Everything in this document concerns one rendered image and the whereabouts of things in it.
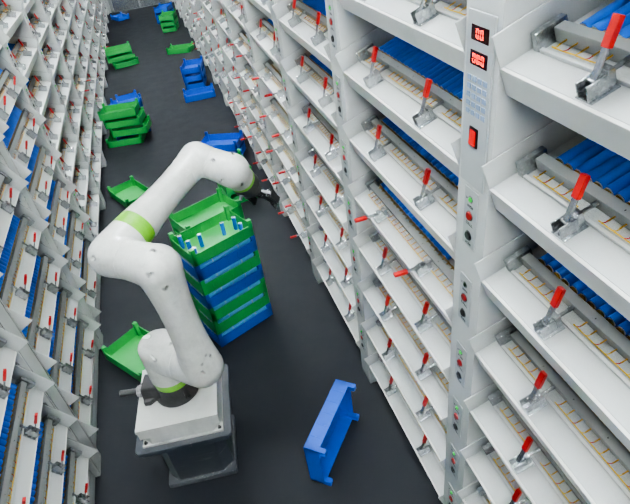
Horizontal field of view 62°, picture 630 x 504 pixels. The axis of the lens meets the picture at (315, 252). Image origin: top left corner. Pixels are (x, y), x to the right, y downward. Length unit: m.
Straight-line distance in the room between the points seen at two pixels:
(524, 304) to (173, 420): 1.23
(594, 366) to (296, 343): 1.72
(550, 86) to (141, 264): 1.01
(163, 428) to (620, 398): 1.37
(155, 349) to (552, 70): 1.35
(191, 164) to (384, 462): 1.23
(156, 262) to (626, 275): 1.02
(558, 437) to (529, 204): 0.42
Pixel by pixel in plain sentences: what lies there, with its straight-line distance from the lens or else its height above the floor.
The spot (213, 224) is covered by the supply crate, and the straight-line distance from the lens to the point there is 2.43.
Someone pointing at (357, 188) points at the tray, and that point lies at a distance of 1.65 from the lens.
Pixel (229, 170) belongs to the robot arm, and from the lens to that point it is 1.64.
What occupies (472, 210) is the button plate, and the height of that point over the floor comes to 1.23.
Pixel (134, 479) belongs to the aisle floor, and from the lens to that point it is 2.24.
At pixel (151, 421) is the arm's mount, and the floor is 0.37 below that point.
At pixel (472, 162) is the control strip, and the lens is 0.93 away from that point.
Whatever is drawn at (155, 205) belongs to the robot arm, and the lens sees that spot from 1.58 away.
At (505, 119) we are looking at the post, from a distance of 0.87.
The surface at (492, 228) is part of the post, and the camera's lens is 0.97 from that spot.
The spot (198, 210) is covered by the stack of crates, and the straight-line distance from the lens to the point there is 2.74.
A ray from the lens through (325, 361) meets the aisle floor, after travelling 2.36.
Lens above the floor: 1.76
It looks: 37 degrees down
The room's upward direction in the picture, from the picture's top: 9 degrees counter-clockwise
